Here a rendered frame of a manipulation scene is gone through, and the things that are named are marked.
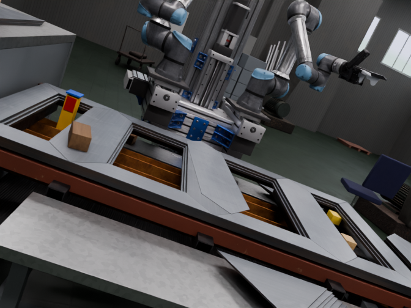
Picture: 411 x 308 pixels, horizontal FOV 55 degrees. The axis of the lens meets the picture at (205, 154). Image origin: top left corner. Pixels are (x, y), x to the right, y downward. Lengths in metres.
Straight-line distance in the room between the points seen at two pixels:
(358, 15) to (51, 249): 12.13
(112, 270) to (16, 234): 0.23
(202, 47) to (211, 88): 0.23
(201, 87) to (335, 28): 10.30
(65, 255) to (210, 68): 1.53
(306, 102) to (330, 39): 1.93
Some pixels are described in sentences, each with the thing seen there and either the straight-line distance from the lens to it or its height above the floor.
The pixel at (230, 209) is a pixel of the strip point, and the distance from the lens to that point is 1.28.
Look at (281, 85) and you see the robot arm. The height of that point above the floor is 1.23.
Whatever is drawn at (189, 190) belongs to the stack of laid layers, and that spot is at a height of 0.84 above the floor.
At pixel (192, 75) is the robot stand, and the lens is 2.31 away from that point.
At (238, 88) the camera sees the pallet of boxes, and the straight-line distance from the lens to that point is 8.42.
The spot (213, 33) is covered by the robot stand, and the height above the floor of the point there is 1.34.
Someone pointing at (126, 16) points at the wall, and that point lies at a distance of 11.42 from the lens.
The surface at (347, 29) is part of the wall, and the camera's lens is 12.57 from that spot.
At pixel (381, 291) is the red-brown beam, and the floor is 0.80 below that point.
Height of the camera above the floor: 1.30
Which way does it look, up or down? 15 degrees down
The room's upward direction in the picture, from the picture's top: 24 degrees clockwise
